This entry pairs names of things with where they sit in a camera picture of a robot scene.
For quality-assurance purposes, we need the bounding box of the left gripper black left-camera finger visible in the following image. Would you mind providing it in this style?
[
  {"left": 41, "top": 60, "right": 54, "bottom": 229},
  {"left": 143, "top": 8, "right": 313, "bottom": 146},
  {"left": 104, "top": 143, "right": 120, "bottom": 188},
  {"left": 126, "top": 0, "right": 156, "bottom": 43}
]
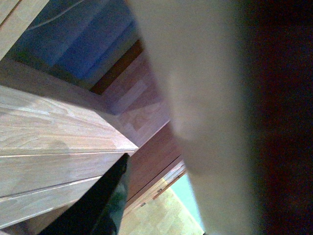
[{"left": 39, "top": 153, "right": 130, "bottom": 235}]

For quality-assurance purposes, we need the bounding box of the thin white magazine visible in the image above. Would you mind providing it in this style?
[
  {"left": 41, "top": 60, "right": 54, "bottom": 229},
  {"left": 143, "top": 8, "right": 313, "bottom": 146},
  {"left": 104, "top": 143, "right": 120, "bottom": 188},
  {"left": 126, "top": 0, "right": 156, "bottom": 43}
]
[{"left": 127, "top": 0, "right": 261, "bottom": 235}]

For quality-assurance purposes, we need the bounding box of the light wooden bookshelf unit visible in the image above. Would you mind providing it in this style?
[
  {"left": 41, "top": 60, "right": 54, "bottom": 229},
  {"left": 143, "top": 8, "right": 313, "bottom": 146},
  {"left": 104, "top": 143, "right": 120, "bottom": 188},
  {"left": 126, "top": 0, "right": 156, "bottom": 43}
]
[{"left": 0, "top": 0, "right": 184, "bottom": 234}]

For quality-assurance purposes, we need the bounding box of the grey curtain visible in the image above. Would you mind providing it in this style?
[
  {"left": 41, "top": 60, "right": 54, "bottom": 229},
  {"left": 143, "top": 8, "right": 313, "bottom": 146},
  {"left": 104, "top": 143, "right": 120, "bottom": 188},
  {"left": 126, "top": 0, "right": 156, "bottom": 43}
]
[{"left": 6, "top": 0, "right": 139, "bottom": 89}]

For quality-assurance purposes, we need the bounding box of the thin white cable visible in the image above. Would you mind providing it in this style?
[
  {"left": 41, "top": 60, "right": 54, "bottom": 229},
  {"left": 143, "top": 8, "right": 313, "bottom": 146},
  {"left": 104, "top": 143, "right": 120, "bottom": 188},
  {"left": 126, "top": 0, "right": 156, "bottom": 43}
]
[{"left": 24, "top": 0, "right": 86, "bottom": 32}]

